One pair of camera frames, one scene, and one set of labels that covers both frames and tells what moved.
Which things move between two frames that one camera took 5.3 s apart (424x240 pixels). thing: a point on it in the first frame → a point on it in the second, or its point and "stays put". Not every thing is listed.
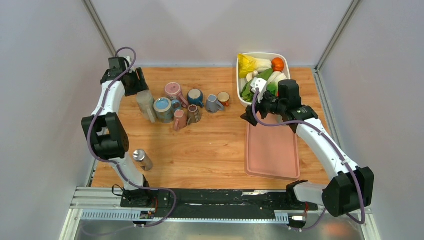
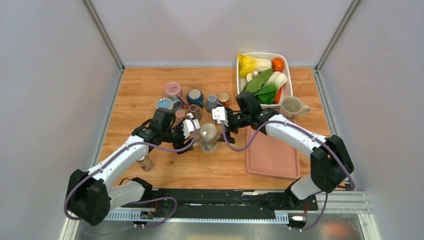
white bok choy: x=274 y=78 stays put
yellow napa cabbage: x=247 y=65 stays put
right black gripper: x=248 y=116 → x=228 y=129
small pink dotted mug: x=180 y=121 stays put
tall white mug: x=145 y=100 → x=209 y=141
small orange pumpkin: x=277 y=64 stays put
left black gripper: x=141 y=84 → x=180 y=145
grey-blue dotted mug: x=212 y=105 stays put
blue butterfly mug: x=164 y=108 stays put
